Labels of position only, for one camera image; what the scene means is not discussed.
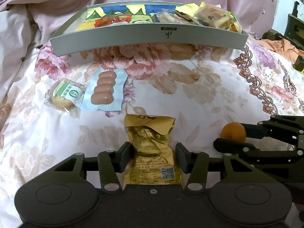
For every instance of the orange cloth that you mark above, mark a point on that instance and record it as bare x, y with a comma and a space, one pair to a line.
280, 48

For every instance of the pale pink quilt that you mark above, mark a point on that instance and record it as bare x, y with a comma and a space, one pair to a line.
14, 52

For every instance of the light blue sausage packet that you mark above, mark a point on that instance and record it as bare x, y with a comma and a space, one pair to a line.
104, 87

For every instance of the grey cardboard tray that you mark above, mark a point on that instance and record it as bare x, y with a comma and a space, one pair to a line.
142, 38

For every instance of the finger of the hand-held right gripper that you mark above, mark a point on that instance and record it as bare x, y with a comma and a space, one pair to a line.
237, 148
254, 130

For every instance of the clear sponge cake packet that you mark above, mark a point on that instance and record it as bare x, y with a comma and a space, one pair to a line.
213, 16

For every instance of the orange fruit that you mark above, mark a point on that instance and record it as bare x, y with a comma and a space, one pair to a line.
231, 133

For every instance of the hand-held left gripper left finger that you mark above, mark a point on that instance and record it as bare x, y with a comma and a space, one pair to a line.
124, 156

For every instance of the yellow snack packet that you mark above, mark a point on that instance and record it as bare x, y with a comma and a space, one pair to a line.
149, 147

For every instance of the dark brown object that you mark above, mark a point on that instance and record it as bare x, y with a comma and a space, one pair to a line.
273, 33

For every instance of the orange red snack packet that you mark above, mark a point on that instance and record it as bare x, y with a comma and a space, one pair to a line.
111, 20

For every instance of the dark object with yellow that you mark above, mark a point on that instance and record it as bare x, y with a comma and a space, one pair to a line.
299, 64

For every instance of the green label cake packet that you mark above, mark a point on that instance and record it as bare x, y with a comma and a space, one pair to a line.
66, 92

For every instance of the dark furniture frame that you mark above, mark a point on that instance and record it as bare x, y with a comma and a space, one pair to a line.
295, 23

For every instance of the yellow wrapper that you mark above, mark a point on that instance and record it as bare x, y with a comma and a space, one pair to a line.
190, 6

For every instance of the clear cracker packet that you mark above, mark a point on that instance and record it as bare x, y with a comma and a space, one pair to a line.
171, 16

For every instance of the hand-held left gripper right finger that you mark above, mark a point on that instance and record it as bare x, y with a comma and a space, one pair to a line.
181, 158

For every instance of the floral bedsheet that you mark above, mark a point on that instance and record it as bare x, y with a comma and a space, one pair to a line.
190, 87

